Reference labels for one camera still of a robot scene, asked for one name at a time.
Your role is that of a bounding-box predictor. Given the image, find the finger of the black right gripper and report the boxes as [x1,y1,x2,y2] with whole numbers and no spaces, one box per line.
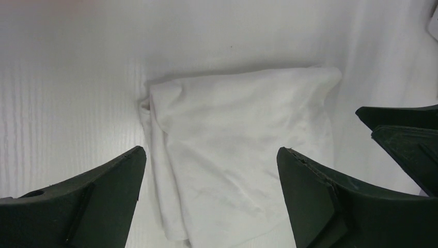
[355,105,437,130]
[371,126,437,197]

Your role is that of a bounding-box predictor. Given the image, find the white t-shirt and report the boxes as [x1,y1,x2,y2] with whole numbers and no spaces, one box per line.
[140,67,342,247]

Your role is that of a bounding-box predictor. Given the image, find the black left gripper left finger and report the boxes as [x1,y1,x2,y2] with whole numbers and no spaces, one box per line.
[1,146,147,247]

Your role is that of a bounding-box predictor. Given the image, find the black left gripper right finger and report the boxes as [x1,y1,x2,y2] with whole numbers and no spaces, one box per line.
[277,147,437,247]

